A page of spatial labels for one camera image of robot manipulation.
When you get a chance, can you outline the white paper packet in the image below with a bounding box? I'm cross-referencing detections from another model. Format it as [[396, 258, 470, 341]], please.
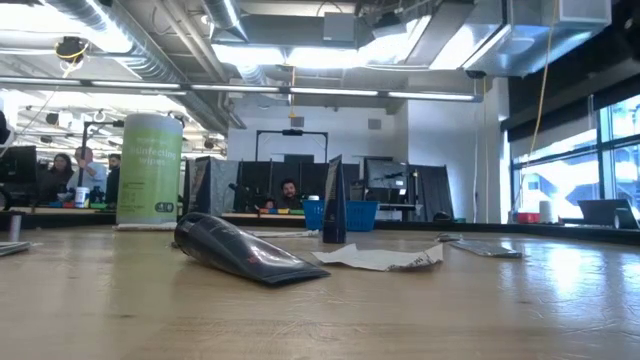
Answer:
[[311, 242, 445, 273]]

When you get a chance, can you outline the person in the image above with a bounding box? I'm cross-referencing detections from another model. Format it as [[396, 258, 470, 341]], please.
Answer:
[[103, 153, 123, 205], [67, 145, 109, 201], [37, 152, 76, 204], [274, 177, 305, 211]]

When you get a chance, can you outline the blue plastic basket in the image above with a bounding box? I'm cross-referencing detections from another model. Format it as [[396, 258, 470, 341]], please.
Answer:
[[302, 198, 380, 233]]

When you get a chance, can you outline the black partition curtain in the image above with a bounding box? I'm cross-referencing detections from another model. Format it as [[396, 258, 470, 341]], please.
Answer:
[[407, 164, 455, 222], [233, 159, 362, 214]]

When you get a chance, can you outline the black background monitor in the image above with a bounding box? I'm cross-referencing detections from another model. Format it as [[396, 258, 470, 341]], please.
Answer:
[[0, 144, 39, 185], [363, 157, 410, 192]]

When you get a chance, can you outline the white square sachet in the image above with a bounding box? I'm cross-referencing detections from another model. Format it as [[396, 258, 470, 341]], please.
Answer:
[[243, 228, 320, 239]]

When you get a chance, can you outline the long LED light bar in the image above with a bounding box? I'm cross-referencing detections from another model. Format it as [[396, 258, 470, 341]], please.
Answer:
[[0, 75, 485, 104]]

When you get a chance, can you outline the grey partition panel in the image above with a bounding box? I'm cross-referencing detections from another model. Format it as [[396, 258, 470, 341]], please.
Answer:
[[182, 155, 241, 217]]

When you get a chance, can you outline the grey ceiling box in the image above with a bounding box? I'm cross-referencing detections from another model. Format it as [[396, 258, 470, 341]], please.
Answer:
[[322, 12, 358, 44]]

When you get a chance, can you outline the green disinfecting wipes canister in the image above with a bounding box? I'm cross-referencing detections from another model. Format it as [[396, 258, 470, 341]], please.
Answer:
[[114, 112, 185, 230]]

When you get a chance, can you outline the white paper towel roll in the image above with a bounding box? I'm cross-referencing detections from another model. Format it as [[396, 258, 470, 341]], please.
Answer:
[[538, 200, 559, 224]]

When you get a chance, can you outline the black laptop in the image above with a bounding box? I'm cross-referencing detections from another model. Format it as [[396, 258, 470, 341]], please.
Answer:
[[577, 198, 640, 231]]

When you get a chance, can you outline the black gantry frame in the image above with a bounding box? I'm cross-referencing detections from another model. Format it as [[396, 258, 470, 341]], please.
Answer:
[[254, 128, 330, 164], [79, 118, 126, 190]]

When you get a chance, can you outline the black aluminium table frame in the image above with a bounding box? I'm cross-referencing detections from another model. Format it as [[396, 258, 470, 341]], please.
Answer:
[[0, 209, 640, 247]]

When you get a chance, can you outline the silver rectangular ventilation duct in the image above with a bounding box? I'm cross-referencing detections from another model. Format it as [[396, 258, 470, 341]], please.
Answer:
[[357, 0, 614, 79]]

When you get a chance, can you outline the yellow extension cord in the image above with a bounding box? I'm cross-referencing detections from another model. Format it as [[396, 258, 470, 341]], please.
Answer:
[[513, 0, 560, 214]]

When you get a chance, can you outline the ceiling cord reel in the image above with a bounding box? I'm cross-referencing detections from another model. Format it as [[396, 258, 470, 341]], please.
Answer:
[[53, 34, 92, 65]]

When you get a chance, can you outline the black window frame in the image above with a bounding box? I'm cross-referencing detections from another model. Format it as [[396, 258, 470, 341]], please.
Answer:
[[509, 92, 640, 224]]

